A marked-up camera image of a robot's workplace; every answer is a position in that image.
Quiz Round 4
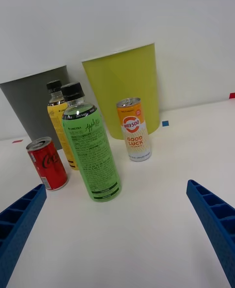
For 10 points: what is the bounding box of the red drink can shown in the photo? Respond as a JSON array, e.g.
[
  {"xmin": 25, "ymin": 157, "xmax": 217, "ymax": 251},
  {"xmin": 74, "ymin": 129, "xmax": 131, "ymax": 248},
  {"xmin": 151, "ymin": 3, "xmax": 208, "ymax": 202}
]
[{"xmin": 26, "ymin": 136, "xmax": 69, "ymax": 191}]

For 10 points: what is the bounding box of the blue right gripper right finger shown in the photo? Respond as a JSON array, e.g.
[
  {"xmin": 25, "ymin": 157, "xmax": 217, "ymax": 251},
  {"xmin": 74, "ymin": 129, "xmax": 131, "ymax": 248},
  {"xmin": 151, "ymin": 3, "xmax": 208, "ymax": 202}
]
[{"xmin": 186, "ymin": 179, "xmax": 235, "ymax": 288}]

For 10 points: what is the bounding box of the green label plastic bottle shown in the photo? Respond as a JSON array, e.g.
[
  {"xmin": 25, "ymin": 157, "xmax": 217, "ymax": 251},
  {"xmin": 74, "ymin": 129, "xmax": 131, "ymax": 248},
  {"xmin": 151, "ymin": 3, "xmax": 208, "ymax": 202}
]
[{"xmin": 60, "ymin": 82, "xmax": 122, "ymax": 203}]

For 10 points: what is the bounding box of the orange and white drink can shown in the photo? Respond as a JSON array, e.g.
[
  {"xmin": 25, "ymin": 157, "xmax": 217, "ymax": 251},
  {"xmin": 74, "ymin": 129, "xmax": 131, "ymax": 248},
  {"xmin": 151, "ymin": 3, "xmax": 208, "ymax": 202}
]
[{"xmin": 116, "ymin": 97, "xmax": 152, "ymax": 162}]

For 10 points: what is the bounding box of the grey plastic waste bin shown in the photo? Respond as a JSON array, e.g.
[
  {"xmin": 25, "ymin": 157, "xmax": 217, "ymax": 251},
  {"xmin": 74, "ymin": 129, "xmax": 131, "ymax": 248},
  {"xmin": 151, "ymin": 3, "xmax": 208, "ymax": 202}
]
[{"xmin": 0, "ymin": 65, "xmax": 71, "ymax": 151}]

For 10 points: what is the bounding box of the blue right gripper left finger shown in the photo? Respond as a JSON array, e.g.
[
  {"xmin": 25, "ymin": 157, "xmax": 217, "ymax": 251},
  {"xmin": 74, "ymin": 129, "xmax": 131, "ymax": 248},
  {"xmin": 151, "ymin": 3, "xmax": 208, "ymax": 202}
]
[{"xmin": 0, "ymin": 183, "xmax": 47, "ymax": 288}]

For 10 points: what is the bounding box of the yellow label plastic bottle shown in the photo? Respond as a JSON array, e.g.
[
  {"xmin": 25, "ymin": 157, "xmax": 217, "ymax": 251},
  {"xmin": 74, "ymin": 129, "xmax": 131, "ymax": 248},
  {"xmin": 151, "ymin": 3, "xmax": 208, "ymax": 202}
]
[{"xmin": 46, "ymin": 79, "xmax": 79, "ymax": 171}]

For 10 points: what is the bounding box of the yellow-green plastic waste bin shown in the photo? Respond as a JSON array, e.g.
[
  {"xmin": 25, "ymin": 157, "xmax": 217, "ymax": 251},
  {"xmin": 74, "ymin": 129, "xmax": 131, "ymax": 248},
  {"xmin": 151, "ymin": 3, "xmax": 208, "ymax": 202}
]
[{"xmin": 81, "ymin": 43, "xmax": 161, "ymax": 141}]

